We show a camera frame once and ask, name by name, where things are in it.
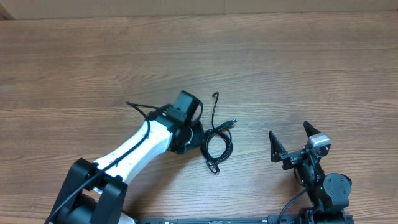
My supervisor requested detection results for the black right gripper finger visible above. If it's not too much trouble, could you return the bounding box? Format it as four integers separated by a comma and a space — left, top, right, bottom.
303, 121, 320, 138
269, 131, 287, 162

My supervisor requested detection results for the black USB cable bundle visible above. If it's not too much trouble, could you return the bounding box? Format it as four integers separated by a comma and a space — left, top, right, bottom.
200, 91, 238, 175

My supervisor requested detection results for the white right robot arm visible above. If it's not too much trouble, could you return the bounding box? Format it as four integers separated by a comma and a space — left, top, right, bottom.
269, 121, 354, 224

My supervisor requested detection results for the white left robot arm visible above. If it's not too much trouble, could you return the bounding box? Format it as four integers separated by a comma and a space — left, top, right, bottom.
46, 91, 203, 224

